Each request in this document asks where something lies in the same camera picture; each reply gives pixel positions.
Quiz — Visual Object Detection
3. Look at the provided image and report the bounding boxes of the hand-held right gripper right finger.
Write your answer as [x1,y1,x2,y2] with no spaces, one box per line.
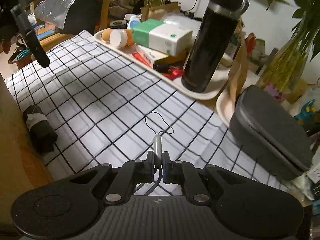
[162,151,250,204]

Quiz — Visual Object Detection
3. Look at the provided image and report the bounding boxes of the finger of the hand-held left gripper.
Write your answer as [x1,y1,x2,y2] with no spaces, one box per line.
[10,4,50,68]

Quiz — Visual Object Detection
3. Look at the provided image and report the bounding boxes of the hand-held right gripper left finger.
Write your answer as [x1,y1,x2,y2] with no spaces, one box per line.
[69,151,157,204]

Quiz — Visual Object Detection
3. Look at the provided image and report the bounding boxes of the grey cable with black loop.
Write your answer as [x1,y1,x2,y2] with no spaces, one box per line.
[135,112,175,195]

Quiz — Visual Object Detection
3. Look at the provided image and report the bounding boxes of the brown cardboard box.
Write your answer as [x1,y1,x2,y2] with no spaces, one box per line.
[0,72,54,233]

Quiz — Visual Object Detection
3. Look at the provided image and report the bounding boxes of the smartphone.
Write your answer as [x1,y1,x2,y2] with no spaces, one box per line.
[37,29,55,40]

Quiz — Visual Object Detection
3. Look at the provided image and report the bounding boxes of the small white bottle blue label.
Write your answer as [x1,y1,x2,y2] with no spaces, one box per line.
[27,13,38,34]

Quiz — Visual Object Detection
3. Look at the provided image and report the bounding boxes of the silver foil bag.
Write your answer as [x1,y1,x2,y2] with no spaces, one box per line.
[34,0,100,34]

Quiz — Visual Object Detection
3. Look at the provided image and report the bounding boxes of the tan oval bun toy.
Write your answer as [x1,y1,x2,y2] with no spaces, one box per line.
[101,29,113,42]

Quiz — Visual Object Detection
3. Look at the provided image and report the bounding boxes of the wooden chair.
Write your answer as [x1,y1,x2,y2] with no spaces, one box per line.
[30,0,115,53]

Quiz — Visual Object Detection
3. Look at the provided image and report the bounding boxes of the cream plastic tray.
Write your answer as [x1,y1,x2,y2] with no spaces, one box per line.
[94,27,234,101]

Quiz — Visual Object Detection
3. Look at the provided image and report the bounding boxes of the orange bottle white lid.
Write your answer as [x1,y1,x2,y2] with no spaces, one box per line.
[109,28,134,48]

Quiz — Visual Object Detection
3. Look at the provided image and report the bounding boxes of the white black checkered tablecloth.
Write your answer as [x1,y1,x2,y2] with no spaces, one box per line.
[5,30,288,195]

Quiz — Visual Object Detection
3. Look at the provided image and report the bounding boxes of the black tape roll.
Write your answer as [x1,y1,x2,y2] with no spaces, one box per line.
[109,19,127,29]

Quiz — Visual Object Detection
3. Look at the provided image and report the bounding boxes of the rolled black cloth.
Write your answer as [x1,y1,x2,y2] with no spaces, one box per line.
[22,105,58,153]

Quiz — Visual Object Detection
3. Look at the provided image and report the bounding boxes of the red packet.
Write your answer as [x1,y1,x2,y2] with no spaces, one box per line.
[165,65,183,79]

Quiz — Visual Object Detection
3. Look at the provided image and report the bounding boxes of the white spray bottle blue label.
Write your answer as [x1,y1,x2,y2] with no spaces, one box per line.
[126,15,142,30]

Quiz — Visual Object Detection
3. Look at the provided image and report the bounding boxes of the grey zipper case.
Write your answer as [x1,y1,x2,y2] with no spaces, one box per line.
[229,85,316,181]

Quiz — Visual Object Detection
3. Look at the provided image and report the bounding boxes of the black furry object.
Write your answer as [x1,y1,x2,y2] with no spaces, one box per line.
[133,0,146,15]

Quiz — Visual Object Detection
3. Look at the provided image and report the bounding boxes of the brown paper bag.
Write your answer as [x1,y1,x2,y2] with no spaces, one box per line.
[140,2,181,22]
[229,21,252,103]

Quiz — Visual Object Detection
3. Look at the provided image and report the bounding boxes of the flat white red box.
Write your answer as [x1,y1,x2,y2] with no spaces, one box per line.
[135,44,185,68]

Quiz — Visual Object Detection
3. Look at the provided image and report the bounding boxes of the black thermos bottle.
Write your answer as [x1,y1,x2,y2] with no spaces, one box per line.
[180,0,250,93]

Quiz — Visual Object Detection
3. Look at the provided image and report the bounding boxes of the green white tissue box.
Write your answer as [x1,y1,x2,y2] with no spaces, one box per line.
[131,18,193,57]

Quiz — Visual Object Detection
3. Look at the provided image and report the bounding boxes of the white plastic bag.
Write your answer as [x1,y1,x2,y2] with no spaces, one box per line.
[160,12,203,30]

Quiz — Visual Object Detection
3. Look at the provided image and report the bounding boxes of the teal dinosaur toy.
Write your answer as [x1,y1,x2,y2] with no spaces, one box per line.
[294,99,316,125]

